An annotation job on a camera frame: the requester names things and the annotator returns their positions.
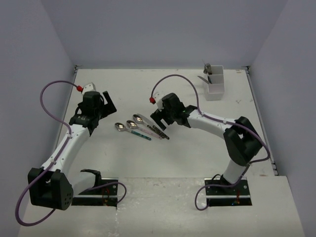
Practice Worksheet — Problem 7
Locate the dark floral handled knife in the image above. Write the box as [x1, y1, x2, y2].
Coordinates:
[137, 114, 169, 140]

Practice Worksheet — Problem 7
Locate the pink handled knife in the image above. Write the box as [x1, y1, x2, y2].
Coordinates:
[198, 76, 212, 84]

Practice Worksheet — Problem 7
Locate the all-silver fork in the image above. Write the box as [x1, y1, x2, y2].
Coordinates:
[205, 63, 213, 75]

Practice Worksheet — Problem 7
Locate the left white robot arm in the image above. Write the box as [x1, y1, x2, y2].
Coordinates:
[28, 91, 117, 210]

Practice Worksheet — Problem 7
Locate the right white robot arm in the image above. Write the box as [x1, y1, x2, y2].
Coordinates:
[150, 92, 263, 194]

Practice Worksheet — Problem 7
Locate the white three-compartment utensil holder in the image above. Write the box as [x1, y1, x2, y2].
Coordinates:
[203, 65, 225, 101]

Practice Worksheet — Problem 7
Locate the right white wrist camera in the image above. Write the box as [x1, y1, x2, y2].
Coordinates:
[153, 92, 165, 111]

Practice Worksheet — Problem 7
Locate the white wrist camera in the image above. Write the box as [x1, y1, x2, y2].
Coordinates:
[153, 92, 165, 111]
[82, 82, 96, 94]

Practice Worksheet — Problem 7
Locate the teal handled spoon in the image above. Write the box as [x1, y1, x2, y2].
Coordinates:
[115, 122, 152, 141]

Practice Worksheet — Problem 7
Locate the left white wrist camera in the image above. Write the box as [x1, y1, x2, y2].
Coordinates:
[82, 82, 96, 94]

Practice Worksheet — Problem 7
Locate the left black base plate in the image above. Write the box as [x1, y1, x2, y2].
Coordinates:
[72, 184, 118, 207]

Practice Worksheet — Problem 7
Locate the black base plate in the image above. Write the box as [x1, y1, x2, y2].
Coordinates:
[72, 184, 118, 207]
[204, 178, 252, 207]

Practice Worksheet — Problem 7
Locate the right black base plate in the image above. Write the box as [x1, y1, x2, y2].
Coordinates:
[204, 178, 252, 207]

